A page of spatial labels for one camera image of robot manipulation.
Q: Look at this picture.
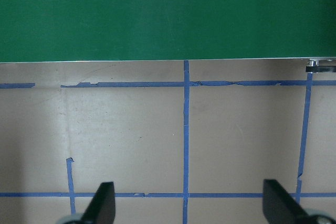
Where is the green conveyor belt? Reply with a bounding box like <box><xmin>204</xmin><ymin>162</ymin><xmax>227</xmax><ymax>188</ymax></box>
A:
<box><xmin>0</xmin><ymin>0</ymin><xmax>336</xmax><ymax>74</ymax></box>

